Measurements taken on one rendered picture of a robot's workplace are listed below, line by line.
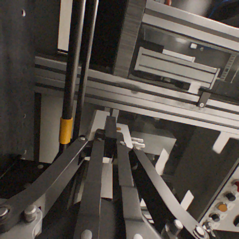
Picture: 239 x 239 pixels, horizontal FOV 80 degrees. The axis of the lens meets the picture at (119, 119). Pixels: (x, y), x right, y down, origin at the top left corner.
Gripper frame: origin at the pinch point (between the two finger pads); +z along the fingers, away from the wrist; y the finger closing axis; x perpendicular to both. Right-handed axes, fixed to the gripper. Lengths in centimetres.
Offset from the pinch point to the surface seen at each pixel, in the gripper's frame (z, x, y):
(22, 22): 15.0, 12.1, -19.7
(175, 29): 20.6, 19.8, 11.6
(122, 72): 20.5, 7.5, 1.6
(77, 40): 1.0, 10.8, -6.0
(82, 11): 1.1, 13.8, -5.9
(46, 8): 37.0, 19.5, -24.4
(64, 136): 0.7, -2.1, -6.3
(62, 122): 0.7, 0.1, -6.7
